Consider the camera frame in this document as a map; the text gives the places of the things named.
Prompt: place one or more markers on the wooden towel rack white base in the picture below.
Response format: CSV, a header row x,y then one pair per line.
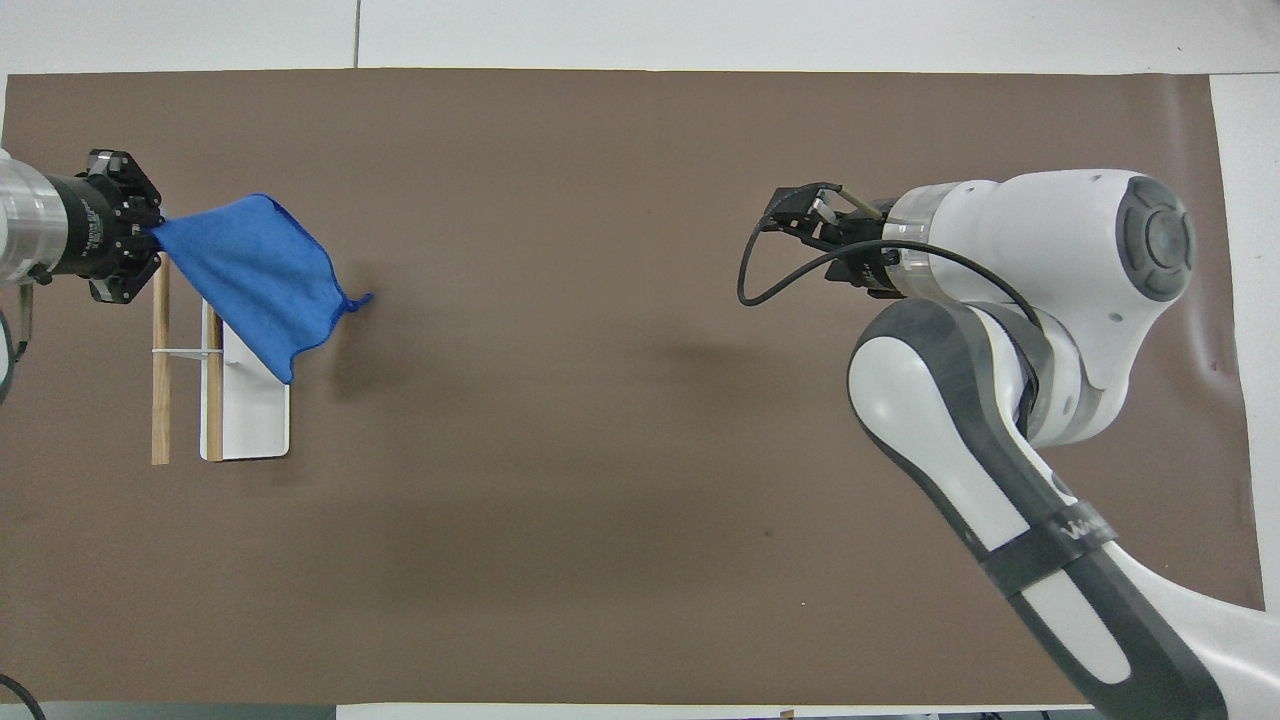
x,y
250,420

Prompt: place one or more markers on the blue towel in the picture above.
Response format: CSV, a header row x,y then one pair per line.
x,y
260,275

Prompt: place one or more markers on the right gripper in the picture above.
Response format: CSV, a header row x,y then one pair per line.
x,y
862,262

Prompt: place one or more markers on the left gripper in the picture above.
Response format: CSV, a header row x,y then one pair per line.
x,y
78,226

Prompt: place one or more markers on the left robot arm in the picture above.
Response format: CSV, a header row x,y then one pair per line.
x,y
22,220

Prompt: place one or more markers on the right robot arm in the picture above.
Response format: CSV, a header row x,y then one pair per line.
x,y
1050,260

